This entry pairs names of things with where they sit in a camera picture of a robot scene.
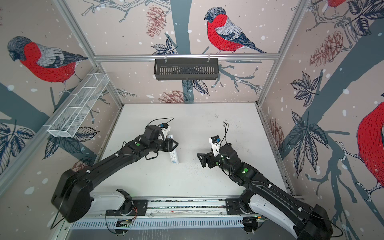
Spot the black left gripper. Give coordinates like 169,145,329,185
150,137,180,152

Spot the white remote control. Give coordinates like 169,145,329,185
170,150,179,165

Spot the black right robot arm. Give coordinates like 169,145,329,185
197,144,334,240

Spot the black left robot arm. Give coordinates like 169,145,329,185
51,123,179,223

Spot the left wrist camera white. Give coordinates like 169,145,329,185
159,123,171,140

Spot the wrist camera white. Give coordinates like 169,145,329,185
159,123,171,140
209,136,221,157

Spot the left camera black cable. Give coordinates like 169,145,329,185
146,117,175,127

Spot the camera black cable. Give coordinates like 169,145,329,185
146,117,175,127
219,122,230,148

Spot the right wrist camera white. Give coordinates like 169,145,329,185
209,136,221,157

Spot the right camera black cable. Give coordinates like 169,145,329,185
219,122,230,148

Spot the aluminium mounting rail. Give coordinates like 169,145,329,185
61,195,311,219

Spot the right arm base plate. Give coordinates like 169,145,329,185
225,199,263,216

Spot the black hanging wire basket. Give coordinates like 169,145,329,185
154,58,219,81

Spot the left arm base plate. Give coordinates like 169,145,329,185
106,200,149,217

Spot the white mesh wire tray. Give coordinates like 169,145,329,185
48,73,110,138

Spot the horizontal aluminium frame bar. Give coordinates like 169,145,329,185
94,53,280,63

